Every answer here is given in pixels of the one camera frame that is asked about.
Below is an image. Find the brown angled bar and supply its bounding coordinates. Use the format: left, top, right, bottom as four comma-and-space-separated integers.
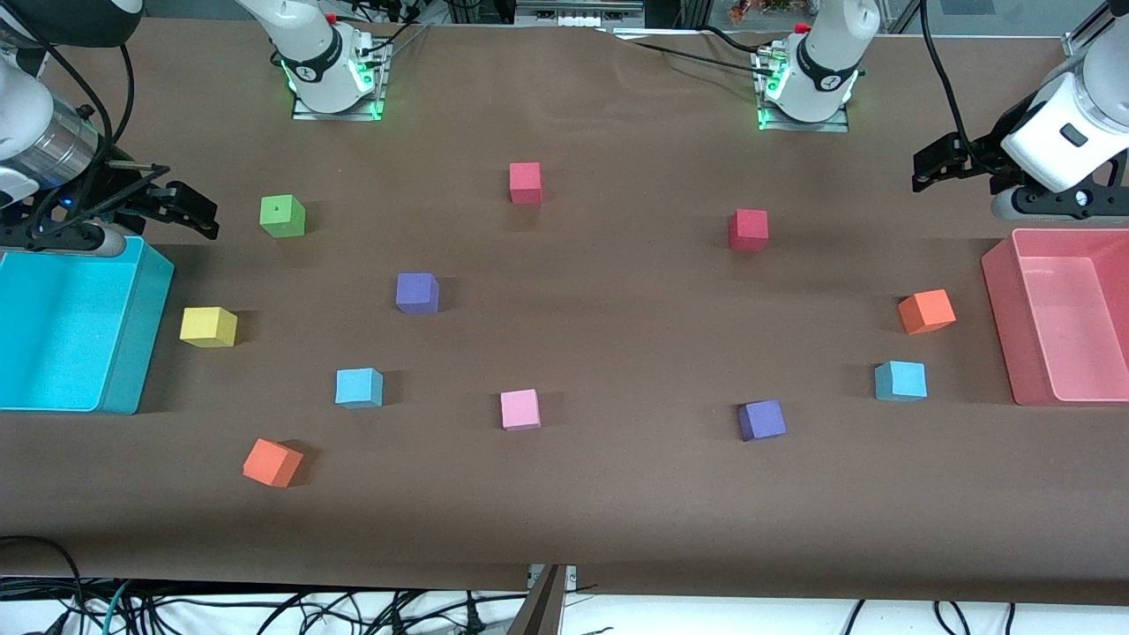
507, 564, 565, 635

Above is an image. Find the orange foam block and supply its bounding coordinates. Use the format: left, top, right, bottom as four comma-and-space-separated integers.
898, 288, 957, 336
243, 437, 304, 489

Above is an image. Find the colourful packaging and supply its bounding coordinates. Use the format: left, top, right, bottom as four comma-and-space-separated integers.
728, 0, 795, 23

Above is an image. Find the aluminium frame profile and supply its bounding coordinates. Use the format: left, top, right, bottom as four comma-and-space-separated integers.
1063, 4, 1114, 58

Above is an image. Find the light blue foam block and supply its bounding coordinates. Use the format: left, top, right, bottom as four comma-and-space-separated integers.
874, 360, 929, 403
335, 368, 385, 410

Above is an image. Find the pink foam block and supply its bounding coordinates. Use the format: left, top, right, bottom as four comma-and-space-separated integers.
500, 389, 542, 432

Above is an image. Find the red foam block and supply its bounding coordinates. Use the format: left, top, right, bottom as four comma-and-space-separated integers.
509, 161, 543, 205
729, 209, 769, 253

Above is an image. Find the green foam block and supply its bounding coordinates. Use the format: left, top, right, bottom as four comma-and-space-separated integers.
259, 195, 307, 239

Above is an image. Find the purple foam block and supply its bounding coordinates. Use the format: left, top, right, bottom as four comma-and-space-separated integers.
737, 400, 788, 443
395, 272, 440, 316

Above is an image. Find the pink plastic bin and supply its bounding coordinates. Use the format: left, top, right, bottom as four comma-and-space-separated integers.
981, 228, 1129, 407

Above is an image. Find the cyan plastic bin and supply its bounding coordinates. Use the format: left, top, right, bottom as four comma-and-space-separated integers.
0, 234, 176, 415

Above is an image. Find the yellow foam block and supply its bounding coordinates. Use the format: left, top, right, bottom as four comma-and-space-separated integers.
180, 306, 238, 348

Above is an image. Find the brown table cover sheet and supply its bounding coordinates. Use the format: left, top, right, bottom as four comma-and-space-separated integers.
0, 18, 1129, 606

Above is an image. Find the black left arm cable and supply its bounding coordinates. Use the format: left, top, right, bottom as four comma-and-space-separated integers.
920, 0, 1011, 177

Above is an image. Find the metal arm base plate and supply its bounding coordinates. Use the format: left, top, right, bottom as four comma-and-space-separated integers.
291, 88, 386, 122
757, 106, 850, 134

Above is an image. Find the teal cable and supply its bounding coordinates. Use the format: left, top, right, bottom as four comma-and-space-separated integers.
101, 579, 133, 635

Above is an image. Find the grey equipment box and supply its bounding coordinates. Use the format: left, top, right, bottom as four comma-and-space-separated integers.
516, 0, 645, 27

